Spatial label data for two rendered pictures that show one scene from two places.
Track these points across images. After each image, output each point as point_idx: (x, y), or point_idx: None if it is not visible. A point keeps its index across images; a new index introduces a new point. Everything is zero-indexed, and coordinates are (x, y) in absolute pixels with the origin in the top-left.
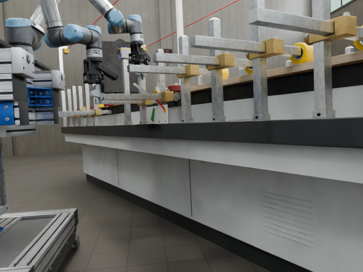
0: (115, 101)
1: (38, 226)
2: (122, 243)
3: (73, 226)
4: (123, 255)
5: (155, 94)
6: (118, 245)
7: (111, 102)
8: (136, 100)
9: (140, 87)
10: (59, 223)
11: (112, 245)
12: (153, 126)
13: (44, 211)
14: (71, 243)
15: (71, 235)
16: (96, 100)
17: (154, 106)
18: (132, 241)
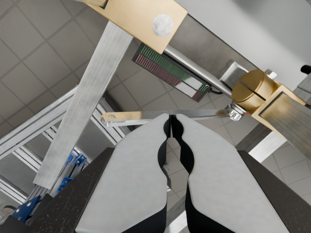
0: (79, 137)
1: (91, 131)
2: (131, 50)
3: (101, 98)
4: (152, 75)
5: (265, 157)
6: (131, 57)
7: (73, 148)
8: (119, 64)
9: (79, 1)
10: (113, 130)
11: (124, 57)
12: (209, 92)
13: (58, 107)
14: (112, 104)
15: (109, 105)
16: (54, 183)
17: (221, 88)
18: (137, 40)
